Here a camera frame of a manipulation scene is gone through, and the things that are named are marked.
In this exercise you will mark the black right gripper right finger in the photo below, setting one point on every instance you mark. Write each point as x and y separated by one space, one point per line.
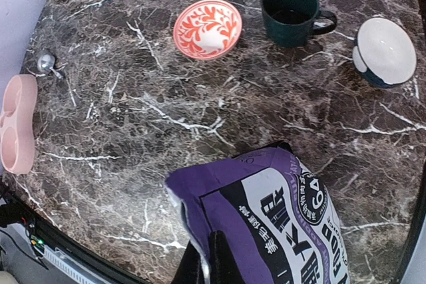
224 269

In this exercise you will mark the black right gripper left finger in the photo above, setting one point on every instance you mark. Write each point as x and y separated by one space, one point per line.
190 270

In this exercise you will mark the purple pet food bag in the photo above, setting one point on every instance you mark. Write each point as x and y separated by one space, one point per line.
277 216

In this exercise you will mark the pink double pet bowl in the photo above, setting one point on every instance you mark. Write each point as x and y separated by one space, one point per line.
17 138

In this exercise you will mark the silver metal scoop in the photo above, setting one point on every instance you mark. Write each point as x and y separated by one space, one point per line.
46 65

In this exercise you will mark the green circuit board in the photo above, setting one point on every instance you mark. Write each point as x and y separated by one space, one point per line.
37 244

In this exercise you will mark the red patterned white bowl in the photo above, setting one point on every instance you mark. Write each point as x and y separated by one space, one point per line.
207 29

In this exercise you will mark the dark green mug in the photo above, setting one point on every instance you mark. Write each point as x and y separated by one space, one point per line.
290 23

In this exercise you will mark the blue and white bowl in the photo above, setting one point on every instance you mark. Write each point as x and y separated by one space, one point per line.
383 54

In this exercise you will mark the white slotted cable duct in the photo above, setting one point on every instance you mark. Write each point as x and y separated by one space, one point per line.
78 271

